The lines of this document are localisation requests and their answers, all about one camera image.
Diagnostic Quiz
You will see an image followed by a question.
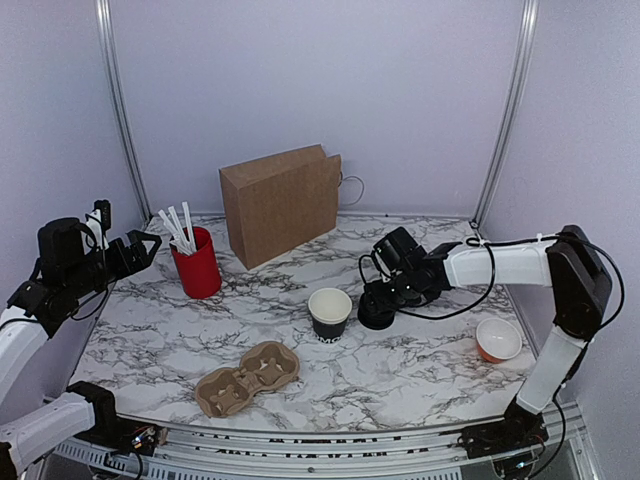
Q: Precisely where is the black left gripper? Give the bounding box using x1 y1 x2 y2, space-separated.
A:
63 229 161 299

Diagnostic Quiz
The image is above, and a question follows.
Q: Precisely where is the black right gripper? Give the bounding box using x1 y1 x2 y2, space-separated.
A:
365 271 422 315

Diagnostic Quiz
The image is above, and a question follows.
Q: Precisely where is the black paper coffee cup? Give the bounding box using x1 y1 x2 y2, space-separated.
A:
307 288 353 344

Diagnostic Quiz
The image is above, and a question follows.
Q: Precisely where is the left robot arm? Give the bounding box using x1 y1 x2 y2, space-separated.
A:
1 200 162 479

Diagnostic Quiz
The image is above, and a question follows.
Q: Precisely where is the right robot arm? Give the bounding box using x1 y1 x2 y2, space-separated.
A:
357 225 624 458

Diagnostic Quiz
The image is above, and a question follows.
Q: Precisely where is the white wrapped straw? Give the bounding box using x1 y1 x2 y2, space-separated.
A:
182 201 197 254
168 206 195 254
158 210 193 255

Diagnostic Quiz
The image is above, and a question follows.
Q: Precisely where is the stack of black lids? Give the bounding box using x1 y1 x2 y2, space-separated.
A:
357 293 395 330

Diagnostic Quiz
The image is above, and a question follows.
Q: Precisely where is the red cylindrical holder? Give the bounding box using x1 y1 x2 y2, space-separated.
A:
171 226 222 299

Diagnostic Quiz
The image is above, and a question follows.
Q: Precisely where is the orange white bowl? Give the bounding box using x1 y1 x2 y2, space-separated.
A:
475 318 522 363

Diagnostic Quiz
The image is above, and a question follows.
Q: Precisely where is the brown paper bag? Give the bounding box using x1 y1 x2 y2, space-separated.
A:
219 144 343 270

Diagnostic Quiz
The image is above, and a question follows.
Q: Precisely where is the brown cardboard cup carrier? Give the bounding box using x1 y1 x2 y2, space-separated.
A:
194 341 300 418

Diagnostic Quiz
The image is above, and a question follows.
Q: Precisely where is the left aluminium post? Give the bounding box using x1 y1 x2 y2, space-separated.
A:
95 0 152 225

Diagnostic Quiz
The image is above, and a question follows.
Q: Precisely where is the aluminium post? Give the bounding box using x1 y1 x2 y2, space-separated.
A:
471 0 539 229
95 0 152 225

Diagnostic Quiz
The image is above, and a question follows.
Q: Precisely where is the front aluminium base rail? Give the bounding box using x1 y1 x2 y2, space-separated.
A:
24 403 604 479

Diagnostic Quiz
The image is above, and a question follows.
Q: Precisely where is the right aluminium post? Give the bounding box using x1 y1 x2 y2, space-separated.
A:
471 0 539 229

